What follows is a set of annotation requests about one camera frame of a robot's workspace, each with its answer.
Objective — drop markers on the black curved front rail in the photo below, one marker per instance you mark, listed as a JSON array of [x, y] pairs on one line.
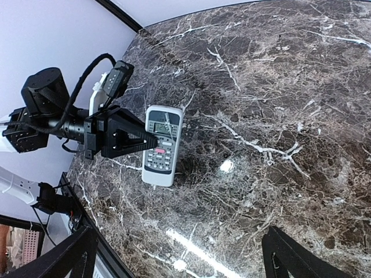
[[108, 263]]

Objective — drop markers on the left black frame post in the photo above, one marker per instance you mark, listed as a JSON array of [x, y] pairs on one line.
[[120, 14]]

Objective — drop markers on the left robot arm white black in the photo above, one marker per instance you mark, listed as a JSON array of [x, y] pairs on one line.
[[46, 113]]

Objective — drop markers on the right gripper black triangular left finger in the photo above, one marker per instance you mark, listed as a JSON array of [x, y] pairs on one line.
[[74, 257]]

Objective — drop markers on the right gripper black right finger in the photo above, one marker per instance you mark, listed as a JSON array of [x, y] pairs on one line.
[[283, 256]]

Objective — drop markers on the white remote control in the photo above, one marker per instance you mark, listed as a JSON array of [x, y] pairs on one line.
[[159, 162]]

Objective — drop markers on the pink perforated basket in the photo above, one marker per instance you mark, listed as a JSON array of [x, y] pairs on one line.
[[30, 246]]

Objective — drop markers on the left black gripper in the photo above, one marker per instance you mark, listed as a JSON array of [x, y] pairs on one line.
[[115, 132]]

